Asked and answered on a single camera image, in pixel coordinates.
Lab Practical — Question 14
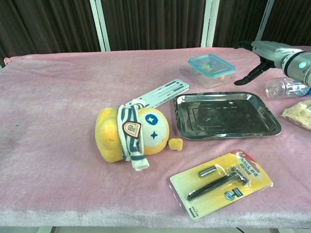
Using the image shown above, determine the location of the white folding slotted stand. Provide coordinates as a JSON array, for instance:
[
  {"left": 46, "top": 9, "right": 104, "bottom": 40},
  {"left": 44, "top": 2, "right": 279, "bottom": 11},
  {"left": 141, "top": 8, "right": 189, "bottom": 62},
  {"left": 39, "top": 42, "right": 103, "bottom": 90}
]
[{"left": 131, "top": 79, "right": 190, "bottom": 109}]

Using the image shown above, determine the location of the rectangular metal tray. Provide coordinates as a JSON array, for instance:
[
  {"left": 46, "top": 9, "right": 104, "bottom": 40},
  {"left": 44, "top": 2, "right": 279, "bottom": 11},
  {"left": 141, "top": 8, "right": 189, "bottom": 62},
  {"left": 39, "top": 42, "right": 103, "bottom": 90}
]
[{"left": 173, "top": 91, "right": 282, "bottom": 141}]

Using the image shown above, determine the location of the yellow plush toy striped scarf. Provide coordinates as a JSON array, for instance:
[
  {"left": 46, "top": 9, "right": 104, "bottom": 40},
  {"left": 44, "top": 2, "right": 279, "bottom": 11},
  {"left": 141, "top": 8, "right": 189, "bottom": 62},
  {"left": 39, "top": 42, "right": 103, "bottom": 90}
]
[{"left": 94, "top": 102, "right": 184, "bottom": 172}]

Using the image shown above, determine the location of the clear container with blue lid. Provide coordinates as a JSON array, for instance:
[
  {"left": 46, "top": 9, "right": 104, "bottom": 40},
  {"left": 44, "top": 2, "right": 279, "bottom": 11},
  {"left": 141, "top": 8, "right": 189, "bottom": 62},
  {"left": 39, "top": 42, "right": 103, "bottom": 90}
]
[{"left": 188, "top": 53, "right": 237, "bottom": 88}]

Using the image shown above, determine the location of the white screen frame post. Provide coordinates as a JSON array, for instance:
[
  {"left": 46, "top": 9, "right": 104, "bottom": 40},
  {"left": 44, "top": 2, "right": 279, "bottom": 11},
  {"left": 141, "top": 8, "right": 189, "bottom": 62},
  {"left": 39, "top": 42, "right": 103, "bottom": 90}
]
[
  {"left": 89, "top": 0, "right": 111, "bottom": 52},
  {"left": 254, "top": 0, "right": 276, "bottom": 42},
  {"left": 201, "top": 0, "right": 220, "bottom": 48}
]

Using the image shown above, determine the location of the dark brown pleated screen panel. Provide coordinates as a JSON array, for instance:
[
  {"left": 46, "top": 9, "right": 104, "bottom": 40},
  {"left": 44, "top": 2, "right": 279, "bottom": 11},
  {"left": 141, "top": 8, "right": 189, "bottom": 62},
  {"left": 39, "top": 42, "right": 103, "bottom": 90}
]
[
  {"left": 213, "top": 0, "right": 270, "bottom": 48},
  {"left": 261, "top": 0, "right": 311, "bottom": 47},
  {"left": 102, "top": 0, "right": 209, "bottom": 51},
  {"left": 0, "top": 0, "right": 102, "bottom": 67}
]

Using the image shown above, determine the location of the razor in yellow blister pack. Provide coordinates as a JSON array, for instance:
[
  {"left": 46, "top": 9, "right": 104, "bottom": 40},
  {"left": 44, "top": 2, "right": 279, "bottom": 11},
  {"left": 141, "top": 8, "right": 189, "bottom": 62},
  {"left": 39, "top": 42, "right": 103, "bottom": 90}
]
[{"left": 169, "top": 149, "right": 274, "bottom": 216}]

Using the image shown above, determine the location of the clear water bottle blue label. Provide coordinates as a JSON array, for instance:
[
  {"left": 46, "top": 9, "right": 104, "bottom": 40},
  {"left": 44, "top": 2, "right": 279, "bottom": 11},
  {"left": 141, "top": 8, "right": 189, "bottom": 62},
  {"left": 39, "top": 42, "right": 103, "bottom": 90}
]
[{"left": 265, "top": 77, "right": 311, "bottom": 99}]

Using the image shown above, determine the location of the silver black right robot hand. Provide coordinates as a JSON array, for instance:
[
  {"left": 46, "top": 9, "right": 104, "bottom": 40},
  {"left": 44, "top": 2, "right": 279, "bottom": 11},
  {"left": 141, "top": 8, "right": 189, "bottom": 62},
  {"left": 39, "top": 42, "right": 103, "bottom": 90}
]
[{"left": 234, "top": 40, "right": 305, "bottom": 85}]

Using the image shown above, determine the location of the plastic bag of snacks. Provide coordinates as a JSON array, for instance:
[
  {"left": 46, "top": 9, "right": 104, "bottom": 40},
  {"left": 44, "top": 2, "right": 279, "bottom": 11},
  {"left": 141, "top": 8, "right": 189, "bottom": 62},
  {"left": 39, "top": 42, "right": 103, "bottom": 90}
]
[{"left": 280, "top": 98, "right": 311, "bottom": 132}]

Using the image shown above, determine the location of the pink fleece table cloth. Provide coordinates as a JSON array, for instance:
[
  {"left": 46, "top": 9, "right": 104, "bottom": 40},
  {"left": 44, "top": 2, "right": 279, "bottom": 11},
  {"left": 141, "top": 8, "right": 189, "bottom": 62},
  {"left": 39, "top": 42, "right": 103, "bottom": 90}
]
[{"left": 0, "top": 45, "right": 311, "bottom": 229}]

